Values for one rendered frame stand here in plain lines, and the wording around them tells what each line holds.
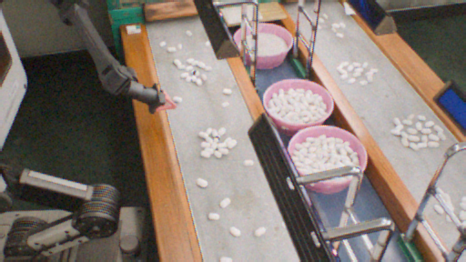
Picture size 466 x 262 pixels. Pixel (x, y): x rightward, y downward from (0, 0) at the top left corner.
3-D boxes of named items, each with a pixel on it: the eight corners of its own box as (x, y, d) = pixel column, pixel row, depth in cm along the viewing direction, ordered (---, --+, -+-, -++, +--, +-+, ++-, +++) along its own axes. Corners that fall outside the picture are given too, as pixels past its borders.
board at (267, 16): (219, 28, 214) (219, 25, 213) (212, 12, 225) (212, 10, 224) (287, 18, 220) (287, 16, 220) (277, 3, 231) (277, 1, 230)
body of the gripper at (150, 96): (159, 84, 164) (141, 75, 159) (164, 102, 157) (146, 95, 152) (149, 96, 167) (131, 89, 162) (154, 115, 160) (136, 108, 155)
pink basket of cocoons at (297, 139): (301, 208, 152) (304, 190, 146) (275, 151, 171) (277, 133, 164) (375, 192, 157) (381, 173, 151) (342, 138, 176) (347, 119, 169)
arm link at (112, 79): (54, 10, 166) (72, -12, 164) (65, 15, 171) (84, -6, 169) (102, 94, 149) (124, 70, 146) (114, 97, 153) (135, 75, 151)
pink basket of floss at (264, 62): (273, 81, 201) (274, 63, 194) (221, 61, 211) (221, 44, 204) (301, 51, 217) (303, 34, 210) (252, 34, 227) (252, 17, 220)
